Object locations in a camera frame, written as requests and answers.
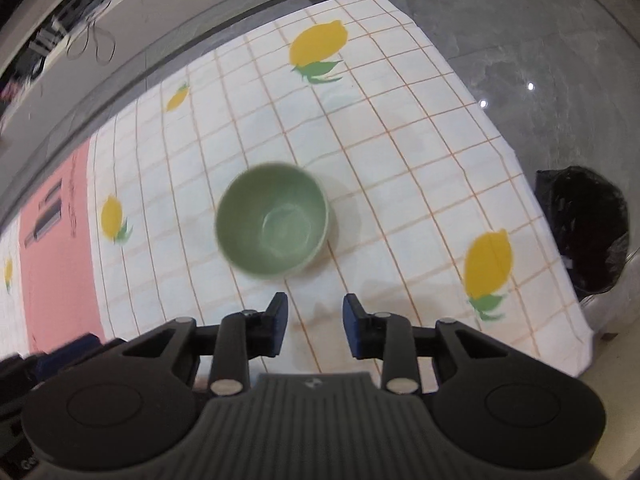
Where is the trash bin with black bag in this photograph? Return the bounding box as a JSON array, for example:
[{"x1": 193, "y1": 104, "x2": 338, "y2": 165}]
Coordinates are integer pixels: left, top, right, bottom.
[{"x1": 535, "y1": 165, "x2": 640, "y2": 345}]

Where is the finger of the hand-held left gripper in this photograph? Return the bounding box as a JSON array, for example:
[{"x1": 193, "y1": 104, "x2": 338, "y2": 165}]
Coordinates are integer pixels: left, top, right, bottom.
[{"x1": 35, "y1": 332, "x2": 127, "y2": 385}]

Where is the lemon and bottle print tablecloth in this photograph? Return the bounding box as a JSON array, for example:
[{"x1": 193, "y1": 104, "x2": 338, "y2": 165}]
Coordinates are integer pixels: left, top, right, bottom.
[{"x1": 0, "y1": 0, "x2": 596, "y2": 381}]

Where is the black cable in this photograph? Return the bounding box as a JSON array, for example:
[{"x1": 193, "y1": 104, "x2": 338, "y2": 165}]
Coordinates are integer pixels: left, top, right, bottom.
[{"x1": 65, "y1": 0, "x2": 119, "y2": 64}]

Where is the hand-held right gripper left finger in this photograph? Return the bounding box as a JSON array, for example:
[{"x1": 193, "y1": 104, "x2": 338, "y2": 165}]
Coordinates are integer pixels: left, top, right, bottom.
[{"x1": 122, "y1": 291, "x2": 289, "y2": 396}]

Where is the green ceramic bowl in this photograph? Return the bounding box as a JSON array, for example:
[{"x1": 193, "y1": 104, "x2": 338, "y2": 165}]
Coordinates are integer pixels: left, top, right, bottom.
[{"x1": 214, "y1": 161, "x2": 332, "y2": 280}]

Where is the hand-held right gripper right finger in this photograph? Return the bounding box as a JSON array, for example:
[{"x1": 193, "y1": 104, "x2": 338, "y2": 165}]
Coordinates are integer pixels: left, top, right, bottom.
[{"x1": 342, "y1": 294, "x2": 509, "y2": 395}]

